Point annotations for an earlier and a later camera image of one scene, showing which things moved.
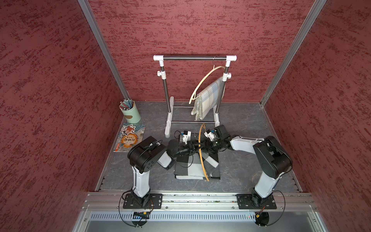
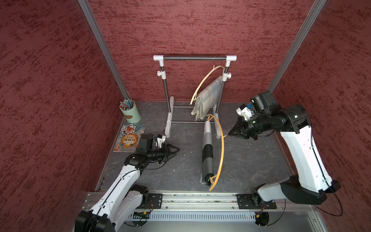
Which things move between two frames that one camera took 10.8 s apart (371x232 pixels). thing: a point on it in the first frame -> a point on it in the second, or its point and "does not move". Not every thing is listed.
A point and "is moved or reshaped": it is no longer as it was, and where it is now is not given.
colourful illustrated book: x=129 y=134 does not move
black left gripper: x=191 y=145 -> x=166 y=152
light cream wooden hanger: x=193 y=96 does not move
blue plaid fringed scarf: x=206 y=100 does not move
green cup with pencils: x=128 y=108 does not move
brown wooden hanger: x=200 y=152 -> x=216 y=178
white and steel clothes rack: x=162 y=74 does not move
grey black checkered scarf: x=189 y=166 is moved or reshaped
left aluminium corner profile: x=91 y=17 does not move
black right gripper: x=207 y=140 -> x=242 y=128
